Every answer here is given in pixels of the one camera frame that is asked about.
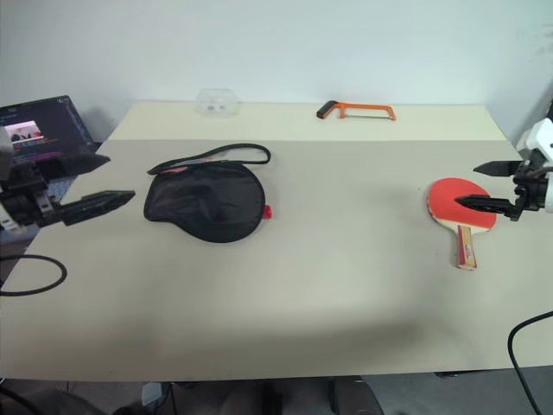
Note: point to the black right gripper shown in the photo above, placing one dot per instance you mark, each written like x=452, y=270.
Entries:
x=530, y=190

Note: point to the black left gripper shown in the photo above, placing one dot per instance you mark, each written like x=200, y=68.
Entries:
x=30, y=190

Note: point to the red and black mesh bag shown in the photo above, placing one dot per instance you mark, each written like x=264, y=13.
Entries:
x=203, y=203

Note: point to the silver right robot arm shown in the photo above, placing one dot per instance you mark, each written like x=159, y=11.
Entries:
x=550, y=194

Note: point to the red table tennis paddle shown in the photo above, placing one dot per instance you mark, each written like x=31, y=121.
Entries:
x=445, y=201

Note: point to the grey open laptop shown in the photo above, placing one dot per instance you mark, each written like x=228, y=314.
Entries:
x=52, y=125

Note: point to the orange hacksaw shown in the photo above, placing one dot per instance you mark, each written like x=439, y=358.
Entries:
x=367, y=106

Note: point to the clear plastic container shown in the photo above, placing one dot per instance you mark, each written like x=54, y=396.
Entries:
x=218, y=104

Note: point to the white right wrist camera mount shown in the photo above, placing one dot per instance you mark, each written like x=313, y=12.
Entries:
x=542, y=138

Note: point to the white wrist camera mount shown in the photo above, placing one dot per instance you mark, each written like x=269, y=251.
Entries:
x=5, y=144
x=542, y=138

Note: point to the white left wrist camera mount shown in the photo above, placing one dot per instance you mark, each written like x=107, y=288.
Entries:
x=5, y=144

